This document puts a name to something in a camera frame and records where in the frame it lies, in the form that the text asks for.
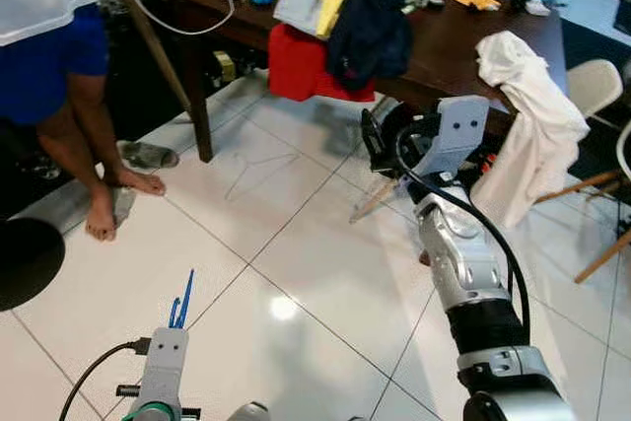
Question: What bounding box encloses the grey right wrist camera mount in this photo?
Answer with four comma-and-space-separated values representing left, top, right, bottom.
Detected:
412, 96, 491, 180

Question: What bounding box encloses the white controller cable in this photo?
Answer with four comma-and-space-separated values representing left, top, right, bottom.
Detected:
126, 0, 240, 37

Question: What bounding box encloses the yellow black box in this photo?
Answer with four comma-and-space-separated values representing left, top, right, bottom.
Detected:
209, 49, 240, 84

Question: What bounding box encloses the black round object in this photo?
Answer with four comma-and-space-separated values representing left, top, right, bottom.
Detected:
0, 216, 67, 312

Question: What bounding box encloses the brown wooden pole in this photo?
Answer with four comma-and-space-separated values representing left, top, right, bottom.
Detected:
118, 0, 195, 114

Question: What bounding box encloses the red cloth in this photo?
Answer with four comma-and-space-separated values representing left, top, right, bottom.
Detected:
266, 22, 376, 104

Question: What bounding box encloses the light grey cloth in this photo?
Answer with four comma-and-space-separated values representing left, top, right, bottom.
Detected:
273, 0, 331, 39

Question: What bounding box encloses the blue plastic hanger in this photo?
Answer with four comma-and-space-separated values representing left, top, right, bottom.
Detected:
168, 268, 196, 331

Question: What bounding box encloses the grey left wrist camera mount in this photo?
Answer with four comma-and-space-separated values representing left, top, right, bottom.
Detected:
141, 327, 190, 412

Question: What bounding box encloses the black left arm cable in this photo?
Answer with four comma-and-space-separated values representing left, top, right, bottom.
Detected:
57, 337, 151, 421

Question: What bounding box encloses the navy shirt gold print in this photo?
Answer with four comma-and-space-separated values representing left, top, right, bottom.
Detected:
325, 0, 415, 95

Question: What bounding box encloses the left robot leg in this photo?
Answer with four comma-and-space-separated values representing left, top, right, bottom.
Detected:
229, 401, 272, 421

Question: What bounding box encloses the grey slipper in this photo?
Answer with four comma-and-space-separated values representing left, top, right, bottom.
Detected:
118, 140, 180, 171

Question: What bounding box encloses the person in blue shorts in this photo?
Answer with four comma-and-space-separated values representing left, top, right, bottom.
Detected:
0, 0, 169, 243

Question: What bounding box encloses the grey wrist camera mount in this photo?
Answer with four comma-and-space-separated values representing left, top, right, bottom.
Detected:
141, 327, 190, 412
412, 96, 491, 180

